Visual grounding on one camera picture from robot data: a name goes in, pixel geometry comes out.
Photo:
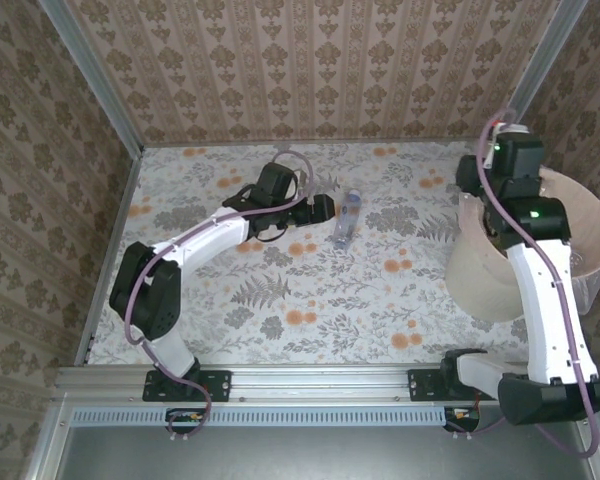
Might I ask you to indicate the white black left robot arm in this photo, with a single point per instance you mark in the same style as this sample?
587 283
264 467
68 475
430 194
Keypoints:
205 240

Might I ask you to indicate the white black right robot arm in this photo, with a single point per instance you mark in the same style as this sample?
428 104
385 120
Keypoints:
545 310

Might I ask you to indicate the round beige bin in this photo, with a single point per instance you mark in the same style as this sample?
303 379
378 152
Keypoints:
480 285

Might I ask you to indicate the pale blue water bottle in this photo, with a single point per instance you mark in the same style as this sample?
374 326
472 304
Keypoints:
347 215

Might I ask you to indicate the floral patterned table cover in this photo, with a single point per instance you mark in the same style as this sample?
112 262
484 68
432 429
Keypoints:
330 345

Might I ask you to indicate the grey metal sheet panel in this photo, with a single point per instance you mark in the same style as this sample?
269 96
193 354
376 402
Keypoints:
330 455

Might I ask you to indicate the aluminium back rail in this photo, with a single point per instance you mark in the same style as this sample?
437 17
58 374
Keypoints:
330 143

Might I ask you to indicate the aluminium frame post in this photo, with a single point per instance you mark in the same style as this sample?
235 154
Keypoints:
530 80
100 85

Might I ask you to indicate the aluminium side rail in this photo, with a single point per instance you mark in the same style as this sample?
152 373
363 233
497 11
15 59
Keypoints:
126 200

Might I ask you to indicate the aluminium mounting rail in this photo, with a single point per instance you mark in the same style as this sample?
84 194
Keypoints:
320 382

